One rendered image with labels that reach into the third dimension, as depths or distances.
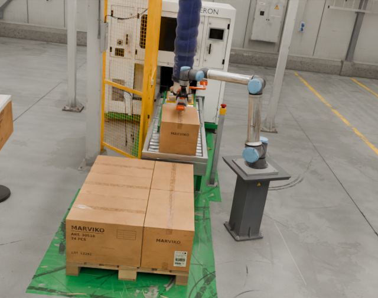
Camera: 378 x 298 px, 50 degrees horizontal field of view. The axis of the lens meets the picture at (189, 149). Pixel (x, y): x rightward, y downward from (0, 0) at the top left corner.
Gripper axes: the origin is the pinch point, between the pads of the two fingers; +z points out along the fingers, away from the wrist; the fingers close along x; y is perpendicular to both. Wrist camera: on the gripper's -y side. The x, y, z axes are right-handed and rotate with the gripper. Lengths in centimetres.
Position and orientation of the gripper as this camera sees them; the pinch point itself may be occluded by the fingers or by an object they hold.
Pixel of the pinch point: (181, 106)
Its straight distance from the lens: 385.0
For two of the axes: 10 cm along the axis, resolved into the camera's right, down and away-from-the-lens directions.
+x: -9.9, -1.0, -0.5
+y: 0.0, -3.9, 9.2
